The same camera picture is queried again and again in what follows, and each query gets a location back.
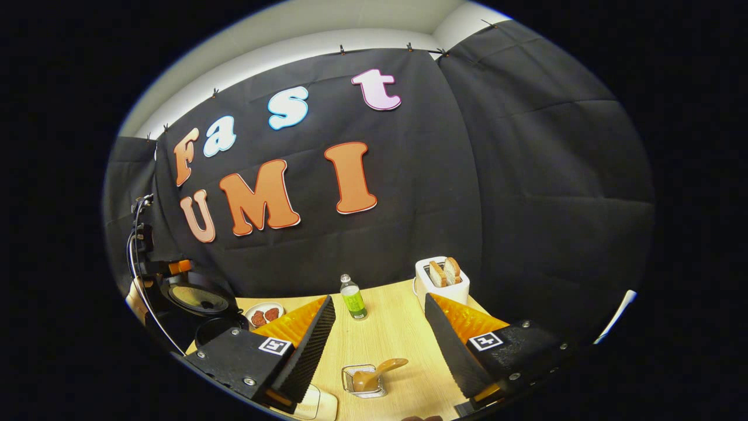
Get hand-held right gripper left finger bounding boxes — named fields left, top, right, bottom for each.
left=178, top=295, right=338, bottom=416

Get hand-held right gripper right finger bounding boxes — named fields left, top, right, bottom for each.
left=424, top=291, right=586, bottom=411

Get black lid rice cooker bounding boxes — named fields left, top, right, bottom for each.
left=159, top=274, right=251, bottom=350

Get clear container of rice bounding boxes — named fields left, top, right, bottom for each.
left=292, top=384, right=340, bottom=421

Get wooden spoon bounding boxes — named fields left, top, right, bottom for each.
left=352, top=358, right=409, bottom=392

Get metal wire chopstick holder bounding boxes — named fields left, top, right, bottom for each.
left=341, top=364, right=387, bottom=399

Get white toaster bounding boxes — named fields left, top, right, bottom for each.
left=414, top=256, right=471, bottom=310

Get round dish with red food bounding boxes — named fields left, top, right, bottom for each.
left=244, top=301, right=285, bottom=329

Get green label plastic bottle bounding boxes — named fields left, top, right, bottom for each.
left=340, top=274, right=369, bottom=320

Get white cable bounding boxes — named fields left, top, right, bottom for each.
left=127, top=202, right=186, bottom=356

